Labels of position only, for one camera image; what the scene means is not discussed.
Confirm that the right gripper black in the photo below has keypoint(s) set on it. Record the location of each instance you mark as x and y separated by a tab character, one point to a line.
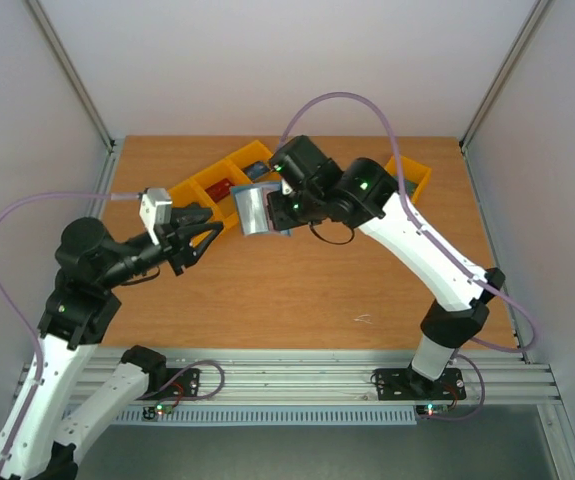
277	212

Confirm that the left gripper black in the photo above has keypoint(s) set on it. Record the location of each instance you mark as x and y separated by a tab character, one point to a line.
178	244

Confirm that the grey credit card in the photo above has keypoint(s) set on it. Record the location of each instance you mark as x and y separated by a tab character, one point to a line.
193	213

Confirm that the teal leather card holder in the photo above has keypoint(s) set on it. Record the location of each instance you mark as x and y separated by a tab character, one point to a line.
251	203

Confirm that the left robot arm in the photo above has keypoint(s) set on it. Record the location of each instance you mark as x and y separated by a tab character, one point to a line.
39	440

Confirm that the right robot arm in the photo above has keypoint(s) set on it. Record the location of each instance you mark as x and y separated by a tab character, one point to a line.
367	199

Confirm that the red credit card in bin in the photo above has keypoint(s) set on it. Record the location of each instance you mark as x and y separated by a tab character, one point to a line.
219	190

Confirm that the blue credit card in bin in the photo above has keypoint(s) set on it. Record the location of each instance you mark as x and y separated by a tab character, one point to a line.
256	171

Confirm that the green credit card in bin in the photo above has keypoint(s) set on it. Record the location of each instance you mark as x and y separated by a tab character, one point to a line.
410	187

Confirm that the yellow three-compartment bin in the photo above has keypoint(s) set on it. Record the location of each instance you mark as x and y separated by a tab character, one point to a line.
230	167

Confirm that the small yellow bin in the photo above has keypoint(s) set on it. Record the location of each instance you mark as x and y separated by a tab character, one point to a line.
414	171

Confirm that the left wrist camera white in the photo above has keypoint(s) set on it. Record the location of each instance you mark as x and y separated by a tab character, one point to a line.
154	210

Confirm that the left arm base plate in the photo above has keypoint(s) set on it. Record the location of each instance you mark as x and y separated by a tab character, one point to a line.
178	384

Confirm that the grey slotted cable duct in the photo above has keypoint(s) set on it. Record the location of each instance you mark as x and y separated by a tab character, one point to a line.
250	416

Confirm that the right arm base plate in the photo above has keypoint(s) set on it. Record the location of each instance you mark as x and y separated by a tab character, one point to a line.
397	384

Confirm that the left aluminium corner post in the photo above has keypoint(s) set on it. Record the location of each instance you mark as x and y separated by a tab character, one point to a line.
44	24

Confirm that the aluminium corner post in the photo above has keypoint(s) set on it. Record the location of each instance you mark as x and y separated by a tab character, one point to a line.
44	24
527	31

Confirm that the aluminium rail frame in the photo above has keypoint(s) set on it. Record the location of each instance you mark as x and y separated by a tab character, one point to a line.
342	377

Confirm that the right aluminium corner post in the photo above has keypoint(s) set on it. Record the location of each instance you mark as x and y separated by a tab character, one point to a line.
527	31

